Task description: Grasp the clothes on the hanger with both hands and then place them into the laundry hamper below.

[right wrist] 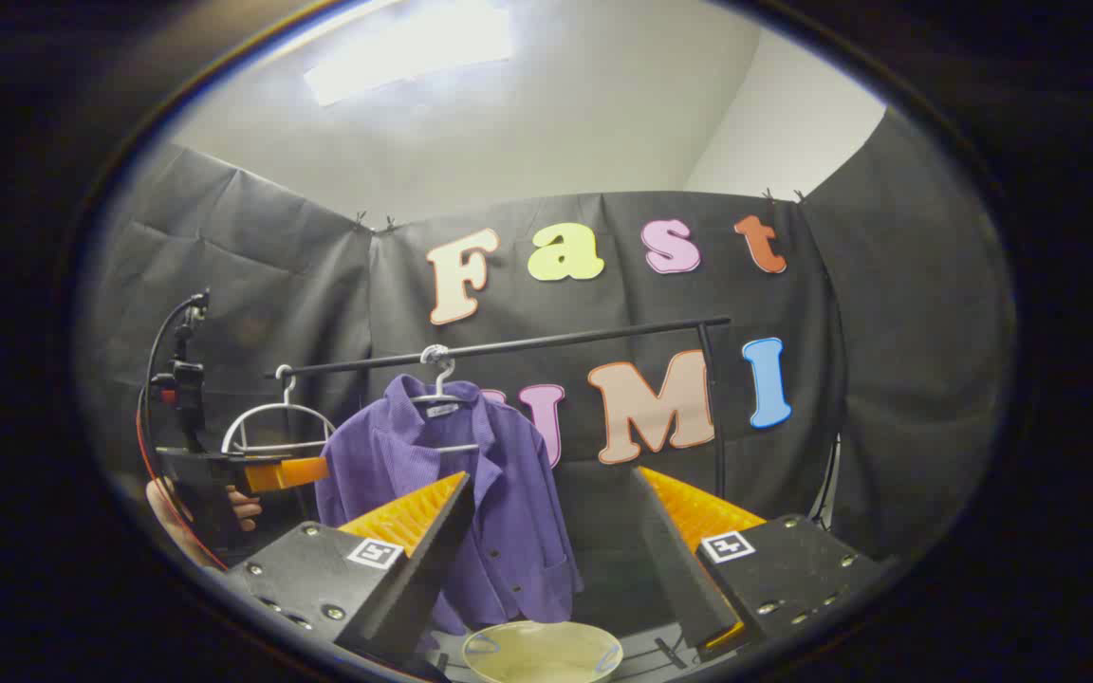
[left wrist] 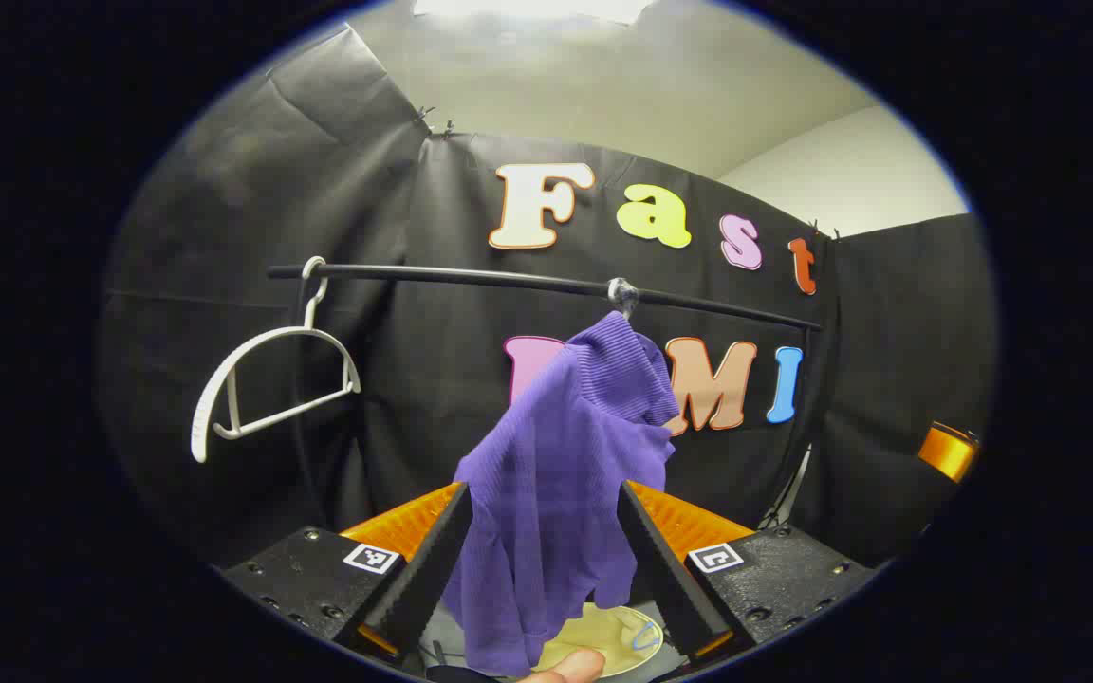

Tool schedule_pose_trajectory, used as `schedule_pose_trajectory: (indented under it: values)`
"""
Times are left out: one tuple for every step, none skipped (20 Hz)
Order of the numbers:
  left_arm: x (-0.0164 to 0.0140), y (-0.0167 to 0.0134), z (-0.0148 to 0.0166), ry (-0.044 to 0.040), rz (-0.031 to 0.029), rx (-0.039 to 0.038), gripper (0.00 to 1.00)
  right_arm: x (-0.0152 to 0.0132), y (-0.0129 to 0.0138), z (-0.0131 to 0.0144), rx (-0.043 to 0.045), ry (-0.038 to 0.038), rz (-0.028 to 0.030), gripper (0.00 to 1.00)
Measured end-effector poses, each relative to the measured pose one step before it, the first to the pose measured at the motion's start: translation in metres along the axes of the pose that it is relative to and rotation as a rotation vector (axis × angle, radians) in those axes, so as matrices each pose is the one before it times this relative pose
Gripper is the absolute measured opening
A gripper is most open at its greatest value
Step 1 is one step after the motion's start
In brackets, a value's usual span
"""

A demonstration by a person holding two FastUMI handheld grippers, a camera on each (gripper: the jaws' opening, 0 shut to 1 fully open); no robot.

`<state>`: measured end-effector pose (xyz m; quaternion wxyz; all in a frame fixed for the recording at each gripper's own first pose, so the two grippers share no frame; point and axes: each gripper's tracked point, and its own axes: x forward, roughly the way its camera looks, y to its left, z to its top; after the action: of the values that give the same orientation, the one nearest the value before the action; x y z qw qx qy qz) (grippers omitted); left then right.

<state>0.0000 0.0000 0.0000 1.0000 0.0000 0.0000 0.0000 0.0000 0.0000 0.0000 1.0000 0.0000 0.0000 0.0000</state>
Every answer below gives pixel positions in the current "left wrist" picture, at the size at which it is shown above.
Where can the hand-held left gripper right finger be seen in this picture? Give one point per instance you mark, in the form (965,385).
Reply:
(660,569)

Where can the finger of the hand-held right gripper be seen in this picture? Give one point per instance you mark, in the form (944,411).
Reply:
(947,452)

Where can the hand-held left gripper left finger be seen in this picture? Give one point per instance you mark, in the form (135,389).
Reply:
(428,569)

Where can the cream laundry hamper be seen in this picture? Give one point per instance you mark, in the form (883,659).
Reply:
(613,636)

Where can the purple knit sweater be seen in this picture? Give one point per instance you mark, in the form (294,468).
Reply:
(556,474)

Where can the white hanger with hook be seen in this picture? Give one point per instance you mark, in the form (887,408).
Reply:
(622,296)

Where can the empty white clothes hanger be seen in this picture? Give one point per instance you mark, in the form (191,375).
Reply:
(201,427)

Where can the black clothes rack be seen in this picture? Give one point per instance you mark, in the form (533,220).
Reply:
(471,276)

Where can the ceiling light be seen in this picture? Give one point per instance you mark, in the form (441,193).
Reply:
(527,8)

